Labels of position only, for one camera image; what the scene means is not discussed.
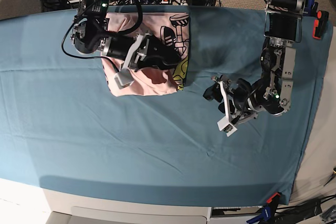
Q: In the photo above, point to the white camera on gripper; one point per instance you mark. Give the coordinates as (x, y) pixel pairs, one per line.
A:
(123, 78)
(226, 126)

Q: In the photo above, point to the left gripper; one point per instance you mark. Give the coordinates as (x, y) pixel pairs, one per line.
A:
(235, 99)

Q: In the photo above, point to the blue clamp bottom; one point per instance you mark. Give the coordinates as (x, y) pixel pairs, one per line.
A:
(267, 212)

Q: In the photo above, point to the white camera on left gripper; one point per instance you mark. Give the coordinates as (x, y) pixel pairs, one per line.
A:
(226, 126)

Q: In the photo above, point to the pink T-shirt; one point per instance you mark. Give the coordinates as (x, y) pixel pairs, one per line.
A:
(172, 29)

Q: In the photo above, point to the blue clamp top right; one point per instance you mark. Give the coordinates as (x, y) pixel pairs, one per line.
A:
(310, 8)

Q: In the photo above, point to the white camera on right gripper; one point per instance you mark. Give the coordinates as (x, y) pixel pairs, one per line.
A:
(123, 78)

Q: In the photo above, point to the orange black clamp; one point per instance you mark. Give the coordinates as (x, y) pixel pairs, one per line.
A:
(275, 196)
(320, 23)

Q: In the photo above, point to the orange black clamp bottom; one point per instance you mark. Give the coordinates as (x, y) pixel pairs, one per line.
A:
(275, 196)

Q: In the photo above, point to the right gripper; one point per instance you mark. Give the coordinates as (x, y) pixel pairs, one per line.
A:
(140, 52)

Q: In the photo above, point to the blue clamp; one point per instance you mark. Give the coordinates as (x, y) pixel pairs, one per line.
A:
(267, 212)
(310, 8)

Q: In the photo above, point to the teal table cloth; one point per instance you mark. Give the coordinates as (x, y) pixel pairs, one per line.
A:
(62, 129)

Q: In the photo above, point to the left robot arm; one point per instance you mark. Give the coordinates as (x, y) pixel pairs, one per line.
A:
(272, 92)

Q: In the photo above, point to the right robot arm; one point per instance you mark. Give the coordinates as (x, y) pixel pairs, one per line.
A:
(89, 33)

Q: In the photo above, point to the orange black clamp top right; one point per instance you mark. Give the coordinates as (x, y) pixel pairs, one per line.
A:
(320, 23)

